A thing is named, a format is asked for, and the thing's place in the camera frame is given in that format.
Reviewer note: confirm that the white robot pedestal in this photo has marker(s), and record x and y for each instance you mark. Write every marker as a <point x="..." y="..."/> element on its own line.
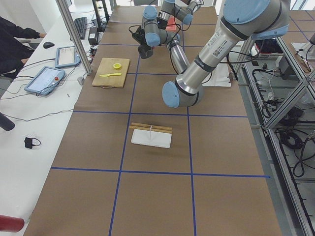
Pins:
<point x="219" y="77"/>

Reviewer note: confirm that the yellow lemon slice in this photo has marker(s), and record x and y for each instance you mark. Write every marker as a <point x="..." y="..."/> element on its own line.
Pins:
<point x="117" y="66"/>

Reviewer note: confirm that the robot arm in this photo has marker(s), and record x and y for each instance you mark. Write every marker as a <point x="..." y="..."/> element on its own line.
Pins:
<point x="241" y="19"/>
<point x="184" y="14"/>

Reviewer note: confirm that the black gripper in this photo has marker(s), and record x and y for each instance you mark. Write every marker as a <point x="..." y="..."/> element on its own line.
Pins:
<point x="144" y="51"/>

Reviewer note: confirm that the aluminium frame rack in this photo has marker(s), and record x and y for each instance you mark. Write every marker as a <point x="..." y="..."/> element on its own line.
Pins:
<point x="279" y="94"/>

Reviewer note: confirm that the yellow plastic knife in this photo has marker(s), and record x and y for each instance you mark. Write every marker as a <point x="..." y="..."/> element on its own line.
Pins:
<point x="111" y="74"/>

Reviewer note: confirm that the blue teach pendant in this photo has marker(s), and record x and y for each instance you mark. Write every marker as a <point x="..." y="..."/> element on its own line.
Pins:
<point x="66" y="57"/>
<point x="45" y="81"/>

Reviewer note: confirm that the person in black clothes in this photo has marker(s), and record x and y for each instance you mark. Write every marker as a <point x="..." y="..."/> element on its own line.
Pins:
<point x="14" y="54"/>

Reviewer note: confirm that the wooden cutting board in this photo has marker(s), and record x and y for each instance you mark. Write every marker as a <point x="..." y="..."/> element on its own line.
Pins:
<point x="106" y="67"/>

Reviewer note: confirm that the black keyboard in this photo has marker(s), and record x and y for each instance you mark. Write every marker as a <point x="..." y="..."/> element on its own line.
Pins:
<point x="80" y="25"/>

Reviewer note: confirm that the grey and pink cloth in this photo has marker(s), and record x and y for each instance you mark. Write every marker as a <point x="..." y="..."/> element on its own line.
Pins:
<point x="145" y="51"/>

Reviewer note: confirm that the black power adapter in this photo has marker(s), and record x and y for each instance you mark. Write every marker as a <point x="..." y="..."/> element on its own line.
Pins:
<point x="93" y="36"/>

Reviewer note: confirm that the white rectangular tray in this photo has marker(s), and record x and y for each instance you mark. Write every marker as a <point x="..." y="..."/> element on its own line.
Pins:
<point x="151" y="138"/>

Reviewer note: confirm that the far blue teach pendant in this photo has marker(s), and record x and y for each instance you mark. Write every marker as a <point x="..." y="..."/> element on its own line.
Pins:
<point x="66" y="57"/>

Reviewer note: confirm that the near blue teach pendant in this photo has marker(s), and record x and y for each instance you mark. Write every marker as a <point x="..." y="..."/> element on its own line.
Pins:
<point x="45" y="81"/>

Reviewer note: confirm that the black computer mouse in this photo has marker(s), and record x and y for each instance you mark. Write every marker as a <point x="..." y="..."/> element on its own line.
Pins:
<point x="47" y="45"/>

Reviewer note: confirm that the black foam microphone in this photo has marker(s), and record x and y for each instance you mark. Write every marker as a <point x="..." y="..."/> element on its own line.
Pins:
<point x="6" y="123"/>

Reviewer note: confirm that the aluminium frame post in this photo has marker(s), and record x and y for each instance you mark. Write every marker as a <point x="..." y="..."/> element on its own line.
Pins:
<point x="70" y="26"/>

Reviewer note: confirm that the red cylinder handle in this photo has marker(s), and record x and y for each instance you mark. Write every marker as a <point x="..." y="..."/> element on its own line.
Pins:
<point x="11" y="224"/>

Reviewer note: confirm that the pink plastic bin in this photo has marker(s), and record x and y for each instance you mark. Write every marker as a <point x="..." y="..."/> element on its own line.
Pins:
<point x="171" y="27"/>

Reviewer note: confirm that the small black clip device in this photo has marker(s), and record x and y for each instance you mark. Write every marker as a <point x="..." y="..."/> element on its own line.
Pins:
<point x="31" y="142"/>

